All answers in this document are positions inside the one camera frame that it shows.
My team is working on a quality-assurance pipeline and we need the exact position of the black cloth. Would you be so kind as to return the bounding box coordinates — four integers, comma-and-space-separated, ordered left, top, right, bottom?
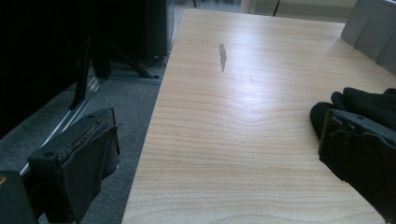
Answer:
309, 87, 396, 140

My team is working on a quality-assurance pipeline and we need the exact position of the black stand strut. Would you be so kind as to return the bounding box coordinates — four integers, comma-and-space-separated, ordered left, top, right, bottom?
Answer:
98, 33, 161, 79

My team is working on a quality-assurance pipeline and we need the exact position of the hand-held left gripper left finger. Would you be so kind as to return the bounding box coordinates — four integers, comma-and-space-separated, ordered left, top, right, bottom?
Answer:
27, 106, 121, 224

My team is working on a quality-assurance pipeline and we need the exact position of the black stand leg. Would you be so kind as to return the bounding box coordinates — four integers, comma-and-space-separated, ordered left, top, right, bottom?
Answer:
68, 35, 93, 111

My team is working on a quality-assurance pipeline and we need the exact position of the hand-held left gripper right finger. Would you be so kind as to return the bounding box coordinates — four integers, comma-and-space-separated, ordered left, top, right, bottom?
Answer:
318, 108, 396, 224

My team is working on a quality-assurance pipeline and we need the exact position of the silver floor rail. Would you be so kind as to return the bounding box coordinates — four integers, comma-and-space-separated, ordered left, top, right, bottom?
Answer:
19, 76, 107, 175

